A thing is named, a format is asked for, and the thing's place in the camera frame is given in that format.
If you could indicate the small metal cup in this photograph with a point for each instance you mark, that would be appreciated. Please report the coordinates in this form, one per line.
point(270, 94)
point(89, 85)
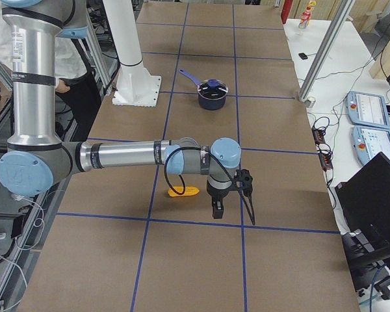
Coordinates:
point(310, 101)

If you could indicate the black power strip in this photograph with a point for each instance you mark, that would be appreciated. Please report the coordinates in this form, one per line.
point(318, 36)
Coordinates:
point(325, 153)

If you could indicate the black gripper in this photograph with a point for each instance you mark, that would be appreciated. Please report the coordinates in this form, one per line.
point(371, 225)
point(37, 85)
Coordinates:
point(216, 195)

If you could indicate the person in white shirt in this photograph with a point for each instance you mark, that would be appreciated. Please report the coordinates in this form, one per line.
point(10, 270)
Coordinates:
point(75, 85)

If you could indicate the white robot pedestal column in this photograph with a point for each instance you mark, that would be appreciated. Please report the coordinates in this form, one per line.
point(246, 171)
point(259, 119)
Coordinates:
point(122, 25)

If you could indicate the near blue teach pendant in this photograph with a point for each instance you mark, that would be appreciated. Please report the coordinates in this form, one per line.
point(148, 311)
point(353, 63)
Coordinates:
point(369, 141)

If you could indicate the aluminium frame post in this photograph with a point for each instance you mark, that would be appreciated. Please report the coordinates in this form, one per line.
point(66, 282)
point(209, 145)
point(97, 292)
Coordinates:
point(334, 28)

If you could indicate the blue teach pendant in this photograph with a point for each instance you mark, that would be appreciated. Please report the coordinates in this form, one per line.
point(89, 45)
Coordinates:
point(369, 141)
point(367, 109)

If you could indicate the dark blue saucepan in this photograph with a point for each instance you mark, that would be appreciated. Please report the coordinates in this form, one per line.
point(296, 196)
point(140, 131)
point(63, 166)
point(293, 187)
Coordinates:
point(208, 100)

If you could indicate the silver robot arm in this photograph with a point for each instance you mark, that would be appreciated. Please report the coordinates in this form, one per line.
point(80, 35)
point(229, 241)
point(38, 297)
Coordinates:
point(37, 159)

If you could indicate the red yellow drink bottle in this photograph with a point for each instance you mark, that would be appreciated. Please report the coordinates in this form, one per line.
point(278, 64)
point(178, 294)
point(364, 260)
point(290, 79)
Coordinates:
point(306, 15)

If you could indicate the glass pot lid blue knob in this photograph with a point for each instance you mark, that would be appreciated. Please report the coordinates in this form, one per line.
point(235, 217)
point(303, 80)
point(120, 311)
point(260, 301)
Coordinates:
point(212, 85)

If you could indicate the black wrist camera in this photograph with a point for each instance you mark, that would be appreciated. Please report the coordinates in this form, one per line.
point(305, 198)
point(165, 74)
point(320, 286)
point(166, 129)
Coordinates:
point(244, 182)

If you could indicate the yellow corn cob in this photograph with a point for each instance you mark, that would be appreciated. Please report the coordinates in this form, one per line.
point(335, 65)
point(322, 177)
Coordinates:
point(180, 191)

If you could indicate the black laptop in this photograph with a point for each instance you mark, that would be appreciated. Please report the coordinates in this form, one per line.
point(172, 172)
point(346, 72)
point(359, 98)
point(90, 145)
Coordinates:
point(365, 198)

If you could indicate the far blue teach pendant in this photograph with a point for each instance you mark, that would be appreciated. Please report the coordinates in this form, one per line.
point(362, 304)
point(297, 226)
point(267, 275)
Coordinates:
point(367, 109)

